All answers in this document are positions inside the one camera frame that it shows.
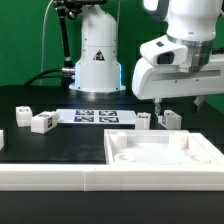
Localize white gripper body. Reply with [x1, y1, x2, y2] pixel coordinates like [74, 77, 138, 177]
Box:
[132, 55, 224, 100]

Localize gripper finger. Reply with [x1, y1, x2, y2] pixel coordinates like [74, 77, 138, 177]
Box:
[153, 98, 162, 116]
[194, 95, 207, 112]

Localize white square tabletop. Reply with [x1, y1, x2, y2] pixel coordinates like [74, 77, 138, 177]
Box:
[104, 129, 224, 165]

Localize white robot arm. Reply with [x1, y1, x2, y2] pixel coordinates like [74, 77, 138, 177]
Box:
[70, 0, 224, 111]

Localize white sheet with tags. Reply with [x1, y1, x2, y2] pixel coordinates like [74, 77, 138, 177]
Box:
[56, 109, 136, 125]

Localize white left fence bar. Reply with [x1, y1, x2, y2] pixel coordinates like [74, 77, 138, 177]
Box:
[0, 130, 4, 151]

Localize white front fence bar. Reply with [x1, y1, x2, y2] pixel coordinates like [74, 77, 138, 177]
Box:
[0, 164, 224, 192]

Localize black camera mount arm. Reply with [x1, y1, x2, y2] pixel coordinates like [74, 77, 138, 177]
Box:
[53, 0, 107, 88]

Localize black cable bundle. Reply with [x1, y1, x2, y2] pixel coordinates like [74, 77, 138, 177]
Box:
[23, 67, 75, 87]

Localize grey cable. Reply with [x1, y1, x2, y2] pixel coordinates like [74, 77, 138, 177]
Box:
[39, 0, 55, 86]

